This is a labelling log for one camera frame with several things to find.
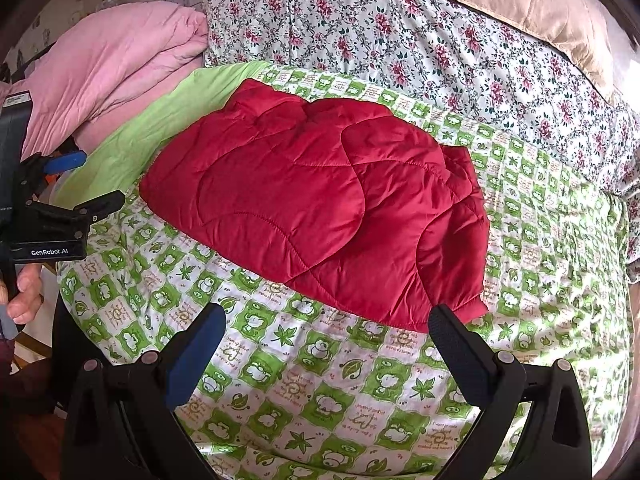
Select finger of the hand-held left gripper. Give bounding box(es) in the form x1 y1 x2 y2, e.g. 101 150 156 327
29 189 126 239
20 151 87 196

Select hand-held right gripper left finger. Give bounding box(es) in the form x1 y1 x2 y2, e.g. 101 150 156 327
59 302 227 480

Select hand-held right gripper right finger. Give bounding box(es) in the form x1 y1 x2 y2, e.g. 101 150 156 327
429 304 593 480

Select red quilted jacket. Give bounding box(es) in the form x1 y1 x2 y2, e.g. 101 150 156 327
139 78 491 333

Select person's left hand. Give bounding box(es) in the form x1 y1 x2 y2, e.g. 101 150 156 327
0 264 44 332

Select pink quilt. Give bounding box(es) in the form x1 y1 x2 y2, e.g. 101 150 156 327
0 0 211 161

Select green printed blanket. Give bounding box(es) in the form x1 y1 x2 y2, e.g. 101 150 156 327
52 60 633 480

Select floral bed sheet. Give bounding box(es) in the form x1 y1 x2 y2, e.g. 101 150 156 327
202 0 640 281

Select beige pillow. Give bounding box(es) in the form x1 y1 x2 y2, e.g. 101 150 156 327
407 0 618 103

